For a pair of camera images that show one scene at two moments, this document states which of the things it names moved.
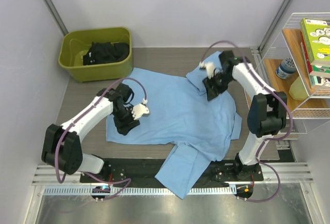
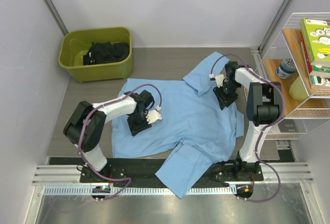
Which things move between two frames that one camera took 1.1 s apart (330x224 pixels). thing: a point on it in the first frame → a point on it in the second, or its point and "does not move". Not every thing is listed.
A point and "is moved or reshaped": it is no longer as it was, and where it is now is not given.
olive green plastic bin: [93, 54] does not move
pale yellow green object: [297, 90] does not move
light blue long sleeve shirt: [181, 114] is moved or reshaped
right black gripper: [213, 92] → [224, 100]
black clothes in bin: [105, 52] does not move
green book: [316, 34] does not move
